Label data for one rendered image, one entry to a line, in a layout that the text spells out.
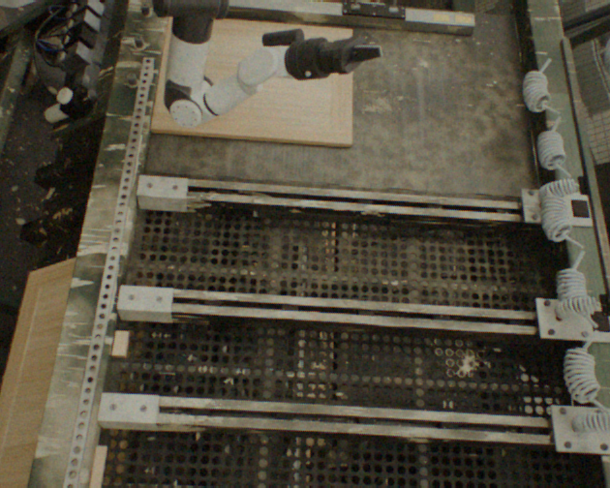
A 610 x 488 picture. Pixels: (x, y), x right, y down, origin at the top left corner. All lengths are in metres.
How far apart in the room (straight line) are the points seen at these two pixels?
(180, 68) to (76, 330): 0.65
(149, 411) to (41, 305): 0.81
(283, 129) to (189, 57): 0.45
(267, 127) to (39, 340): 0.93
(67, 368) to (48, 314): 0.59
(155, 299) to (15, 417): 0.68
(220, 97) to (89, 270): 0.52
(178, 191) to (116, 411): 0.58
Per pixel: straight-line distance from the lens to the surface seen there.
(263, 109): 2.04
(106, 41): 2.26
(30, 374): 2.21
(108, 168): 1.91
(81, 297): 1.74
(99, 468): 1.65
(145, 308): 1.68
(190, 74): 1.68
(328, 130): 2.01
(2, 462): 2.19
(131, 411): 1.60
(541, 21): 2.36
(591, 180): 1.81
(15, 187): 2.81
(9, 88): 2.72
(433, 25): 2.33
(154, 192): 1.82
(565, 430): 1.69
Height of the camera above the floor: 2.13
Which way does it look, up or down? 30 degrees down
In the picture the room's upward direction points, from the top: 74 degrees clockwise
